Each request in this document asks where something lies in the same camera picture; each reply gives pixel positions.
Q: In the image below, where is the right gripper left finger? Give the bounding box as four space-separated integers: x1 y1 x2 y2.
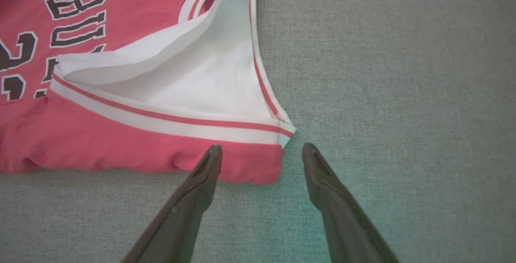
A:
121 145 223 263

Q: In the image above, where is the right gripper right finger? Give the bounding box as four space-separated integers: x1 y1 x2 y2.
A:
302 142 399 263

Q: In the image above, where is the red basketball jersey white trim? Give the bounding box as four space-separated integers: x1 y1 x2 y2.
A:
0 0 298 185

